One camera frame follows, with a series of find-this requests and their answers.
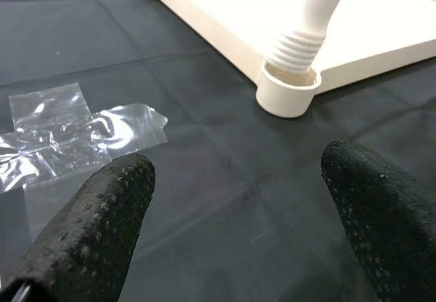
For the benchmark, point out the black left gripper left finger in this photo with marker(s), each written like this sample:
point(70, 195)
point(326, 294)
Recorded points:
point(85, 230)

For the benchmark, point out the white plastic table top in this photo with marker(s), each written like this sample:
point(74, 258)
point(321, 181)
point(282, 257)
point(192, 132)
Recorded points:
point(238, 15)

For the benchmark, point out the clear tape patch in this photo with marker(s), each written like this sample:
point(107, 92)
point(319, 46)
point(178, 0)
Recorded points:
point(68, 135)

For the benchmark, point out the white plastic table leg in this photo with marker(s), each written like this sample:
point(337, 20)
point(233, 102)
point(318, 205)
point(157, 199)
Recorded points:
point(316, 9)

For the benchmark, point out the black tablecloth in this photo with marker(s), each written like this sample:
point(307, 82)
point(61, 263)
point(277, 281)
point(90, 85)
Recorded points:
point(238, 196)

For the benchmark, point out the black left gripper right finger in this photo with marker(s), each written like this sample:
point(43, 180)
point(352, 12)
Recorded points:
point(385, 230)

